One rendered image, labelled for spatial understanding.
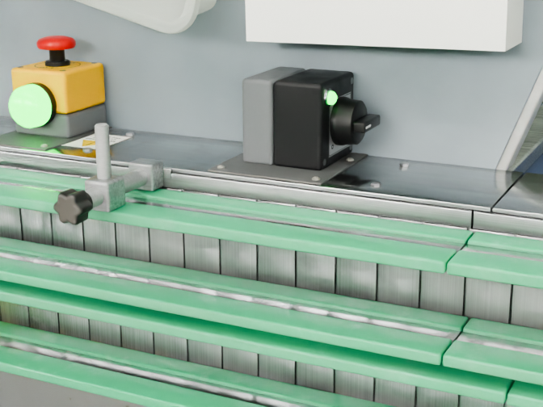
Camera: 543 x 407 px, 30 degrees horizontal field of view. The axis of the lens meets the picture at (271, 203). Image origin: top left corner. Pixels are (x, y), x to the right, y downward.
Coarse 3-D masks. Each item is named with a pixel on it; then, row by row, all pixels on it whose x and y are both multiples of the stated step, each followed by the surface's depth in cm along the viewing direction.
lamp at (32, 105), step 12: (36, 84) 103; (12, 96) 102; (24, 96) 101; (36, 96) 101; (48, 96) 103; (12, 108) 102; (24, 108) 102; (36, 108) 101; (48, 108) 102; (24, 120) 102; (36, 120) 102; (48, 120) 103
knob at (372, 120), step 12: (336, 108) 91; (348, 108) 91; (360, 108) 92; (336, 120) 91; (348, 120) 91; (360, 120) 91; (372, 120) 92; (336, 132) 91; (348, 132) 91; (360, 132) 91; (336, 144) 93; (348, 144) 93
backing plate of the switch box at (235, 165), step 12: (240, 156) 96; (348, 156) 96; (360, 156) 96; (216, 168) 92; (228, 168) 92; (240, 168) 92; (252, 168) 92; (264, 168) 92; (276, 168) 92; (288, 168) 92; (324, 168) 92; (336, 168) 92; (288, 180) 88; (300, 180) 88; (312, 180) 88; (324, 180) 88
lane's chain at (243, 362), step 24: (0, 312) 107; (24, 312) 105; (48, 312) 104; (72, 336) 103; (96, 336) 102; (120, 336) 101; (144, 336) 99; (168, 336) 98; (192, 360) 97; (216, 360) 96; (240, 360) 95; (264, 360) 94; (288, 360) 92; (312, 384) 92; (336, 384) 91; (360, 384) 90; (384, 384) 89; (408, 384) 88
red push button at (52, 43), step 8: (40, 40) 104; (48, 40) 104; (56, 40) 104; (64, 40) 104; (72, 40) 105; (40, 48) 104; (48, 48) 104; (56, 48) 104; (64, 48) 104; (56, 56) 105; (64, 56) 106
